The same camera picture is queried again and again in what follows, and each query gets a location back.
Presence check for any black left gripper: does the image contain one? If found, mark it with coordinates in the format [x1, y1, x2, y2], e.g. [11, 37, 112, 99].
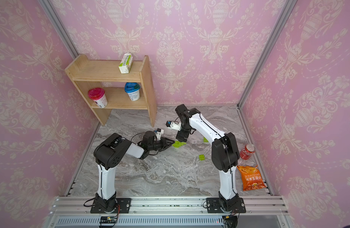
[148, 137, 175, 152]

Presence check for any green lego brick base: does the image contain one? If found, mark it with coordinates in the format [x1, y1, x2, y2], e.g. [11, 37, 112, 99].
[172, 141, 186, 148]

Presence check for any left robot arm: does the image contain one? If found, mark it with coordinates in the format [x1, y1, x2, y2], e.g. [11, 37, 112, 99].
[91, 131, 175, 213]

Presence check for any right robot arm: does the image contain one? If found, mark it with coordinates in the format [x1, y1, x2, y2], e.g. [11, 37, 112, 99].
[176, 104, 246, 213]

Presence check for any green lego brick loose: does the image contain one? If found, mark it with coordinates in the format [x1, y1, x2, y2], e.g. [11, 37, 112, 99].
[199, 154, 205, 161]

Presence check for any blue lid cup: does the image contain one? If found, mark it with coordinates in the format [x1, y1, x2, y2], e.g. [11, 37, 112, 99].
[125, 83, 140, 101]

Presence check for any red cola can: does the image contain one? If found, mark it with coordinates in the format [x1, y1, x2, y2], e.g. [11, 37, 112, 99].
[240, 143, 256, 160]

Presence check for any white green carton box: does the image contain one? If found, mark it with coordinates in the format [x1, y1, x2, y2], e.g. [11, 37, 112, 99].
[119, 53, 133, 74]

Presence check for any wooden shelf unit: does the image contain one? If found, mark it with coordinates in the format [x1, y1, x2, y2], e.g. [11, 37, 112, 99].
[65, 54, 157, 127]

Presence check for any pink lid cup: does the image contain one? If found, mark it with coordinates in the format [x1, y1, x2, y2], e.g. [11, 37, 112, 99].
[87, 87, 108, 108]

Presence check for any orange snack bag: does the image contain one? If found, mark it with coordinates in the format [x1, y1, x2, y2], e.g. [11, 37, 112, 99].
[237, 165, 266, 191]

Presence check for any small circuit board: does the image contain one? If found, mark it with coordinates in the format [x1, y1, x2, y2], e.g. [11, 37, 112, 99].
[99, 216, 118, 225]

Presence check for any aluminium corner profile right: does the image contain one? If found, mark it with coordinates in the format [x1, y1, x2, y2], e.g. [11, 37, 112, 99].
[238, 0, 297, 110]

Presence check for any aluminium corner profile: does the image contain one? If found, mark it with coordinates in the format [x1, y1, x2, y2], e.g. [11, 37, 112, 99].
[38, 0, 79, 59]
[238, 0, 297, 110]

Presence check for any aluminium corner profile left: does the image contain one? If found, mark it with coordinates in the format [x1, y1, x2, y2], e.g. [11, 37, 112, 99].
[38, 0, 79, 59]

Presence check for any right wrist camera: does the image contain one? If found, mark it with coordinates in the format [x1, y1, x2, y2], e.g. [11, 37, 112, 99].
[165, 121, 181, 131]

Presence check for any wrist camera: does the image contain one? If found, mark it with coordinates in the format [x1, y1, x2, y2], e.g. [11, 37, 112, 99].
[165, 121, 181, 131]
[154, 128, 164, 141]

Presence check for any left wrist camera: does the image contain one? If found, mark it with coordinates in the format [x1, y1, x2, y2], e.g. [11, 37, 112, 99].
[154, 128, 164, 141]

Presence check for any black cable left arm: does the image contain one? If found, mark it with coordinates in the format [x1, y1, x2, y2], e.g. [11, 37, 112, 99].
[130, 131, 147, 156]

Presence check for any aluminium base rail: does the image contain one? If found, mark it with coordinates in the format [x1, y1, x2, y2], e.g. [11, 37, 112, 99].
[44, 195, 293, 228]

